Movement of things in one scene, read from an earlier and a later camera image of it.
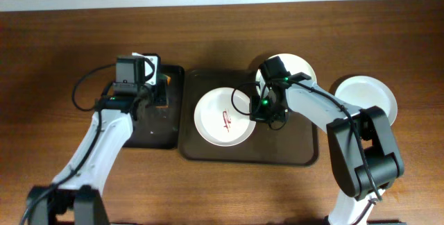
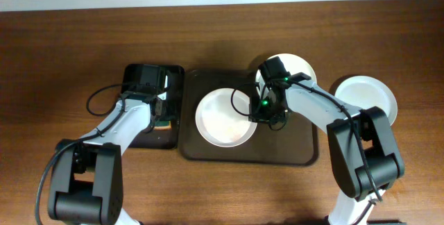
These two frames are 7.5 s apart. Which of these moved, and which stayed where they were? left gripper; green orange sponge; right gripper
Moved: green orange sponge; left gripper
Stayed: right gripper
